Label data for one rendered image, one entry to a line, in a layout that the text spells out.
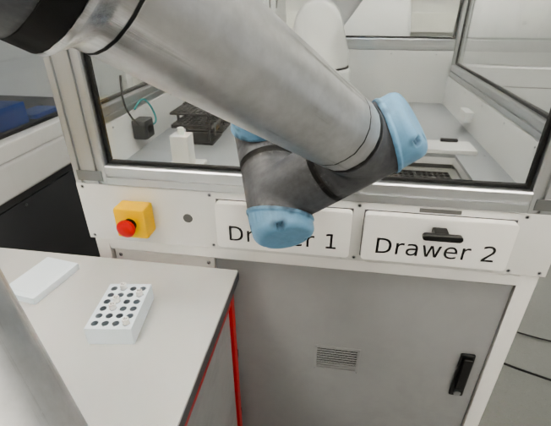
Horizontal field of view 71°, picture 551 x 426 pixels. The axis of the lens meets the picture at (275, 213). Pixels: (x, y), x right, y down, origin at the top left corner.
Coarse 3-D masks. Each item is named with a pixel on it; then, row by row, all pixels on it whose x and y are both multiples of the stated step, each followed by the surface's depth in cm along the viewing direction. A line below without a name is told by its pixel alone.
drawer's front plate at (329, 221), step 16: (224, 208) 82; (240, 208) 82; (336, 208) 80; (224, 224) 84; (240, 224) 84; (320, 224) 81; (336, 224) 80; (224, 240) 86; (240, 240) 86; (320, 240) 83; (336, 240) 82; (336, 256) 84
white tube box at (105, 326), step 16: (112, 288) 78; (128, 288) 78; (144, 288) 79; (128, 304) 74; (144, 304) 75; (96, 320) 70; (112, 320) 70; (144, 320) 75; (96, 336) 69; (112, 336) 69; (128, 336) 69
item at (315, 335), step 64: (128, 256) 97; (192, 256) 94; (256, 256) 90; (256, 320) 101; (320, 320) 98; (384, 320) 94; (448, 320) 92; (512, 320) 88; (256, 384) 113; (320, 384) 109; (384, 384) 105; (448, 384) 101
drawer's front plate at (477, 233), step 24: (384, 216) 78; (408, 216) 77; (432, 216) 77; (456, 216) 77; (384, 240) 80; (408, 240) 79; (480, 240) 77; (504, 240) 76; (432, 264) 81; (456, 264) 80; (480, 264) 79; (504, 264) 79
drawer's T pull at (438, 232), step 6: (438, 228) 76; (444, 228) 76; (426, 234) 74; (432, 234) 74; (438, 234) 74; (444, 234) 74; (450, 234) 74; (426, 240) 75; (432, 240) 74; (438, 240) 74; (444, 240) 74; (450, 240) 74; (456, 240) 74; (462, 240) 74
